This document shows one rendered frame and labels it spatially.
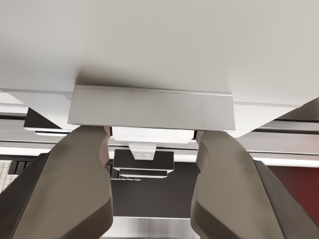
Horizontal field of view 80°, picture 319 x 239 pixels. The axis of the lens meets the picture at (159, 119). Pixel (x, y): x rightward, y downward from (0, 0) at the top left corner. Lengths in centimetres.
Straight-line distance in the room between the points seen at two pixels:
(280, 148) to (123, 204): 50
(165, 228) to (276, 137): 40
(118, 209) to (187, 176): 26
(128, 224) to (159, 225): 3
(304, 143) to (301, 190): 35
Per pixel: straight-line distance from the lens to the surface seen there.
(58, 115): 17
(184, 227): 21
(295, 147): 57
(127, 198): 71
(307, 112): 64
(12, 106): 28
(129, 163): 39
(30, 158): 68
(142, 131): 18
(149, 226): 21
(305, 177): 92
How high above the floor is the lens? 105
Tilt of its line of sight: 19 degrees down
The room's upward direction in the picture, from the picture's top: 178 degrees counter-clockwise
